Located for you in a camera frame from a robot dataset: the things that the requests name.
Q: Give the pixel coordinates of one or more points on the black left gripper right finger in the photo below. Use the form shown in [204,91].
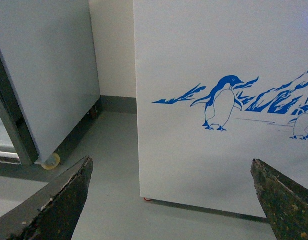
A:
[284,201]

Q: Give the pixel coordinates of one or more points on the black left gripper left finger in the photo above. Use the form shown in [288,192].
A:
[54,211]

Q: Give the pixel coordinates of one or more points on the grey upright fridge cabinet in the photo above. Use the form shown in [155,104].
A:
[48,49]

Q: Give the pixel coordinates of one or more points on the yellow caster wheel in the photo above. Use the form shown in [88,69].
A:
[52,162]

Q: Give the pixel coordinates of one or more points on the dark rear cabinet foot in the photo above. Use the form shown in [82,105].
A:
[93,112]

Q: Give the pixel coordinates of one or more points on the white chest freezer blue rim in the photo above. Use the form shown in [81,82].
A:
[220,83]

